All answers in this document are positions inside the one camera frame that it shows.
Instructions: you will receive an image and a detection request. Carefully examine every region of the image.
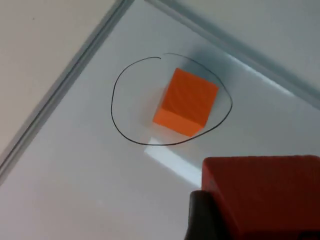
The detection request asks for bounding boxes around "orange cube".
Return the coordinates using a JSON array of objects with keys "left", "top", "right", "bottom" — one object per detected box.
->
[{"left": 152, "top": 67, "right": 220, "bottom": 138}]

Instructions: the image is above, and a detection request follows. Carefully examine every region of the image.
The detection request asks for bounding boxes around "red cube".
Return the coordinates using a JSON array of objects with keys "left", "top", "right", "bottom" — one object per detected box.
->
[{"left": 201, "top": 154, "right": 320, "bottom": 240}]

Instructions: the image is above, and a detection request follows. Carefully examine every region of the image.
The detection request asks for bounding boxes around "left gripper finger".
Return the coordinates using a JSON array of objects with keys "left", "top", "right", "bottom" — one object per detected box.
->
[{"left": 183, "top": 189, "right": 242, "bottom": 240}]

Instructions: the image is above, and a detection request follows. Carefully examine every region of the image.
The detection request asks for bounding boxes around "grey-framed whiteboard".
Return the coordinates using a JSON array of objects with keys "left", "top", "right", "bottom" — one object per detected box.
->
[{"left": 0, "top": 0, "right": 320, "bottom": 240}]

